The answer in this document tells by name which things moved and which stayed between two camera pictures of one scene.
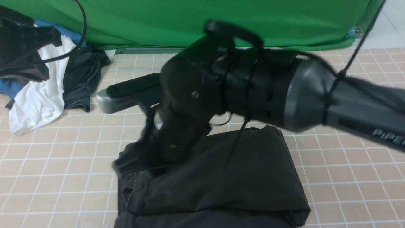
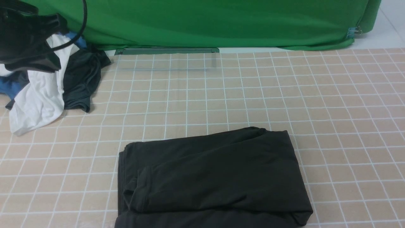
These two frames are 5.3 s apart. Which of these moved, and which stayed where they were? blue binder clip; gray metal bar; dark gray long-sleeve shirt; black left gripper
Moved: black left gripper
Stayed: gray metal bar; blue binder clip; dark gray long-sleeve shirt
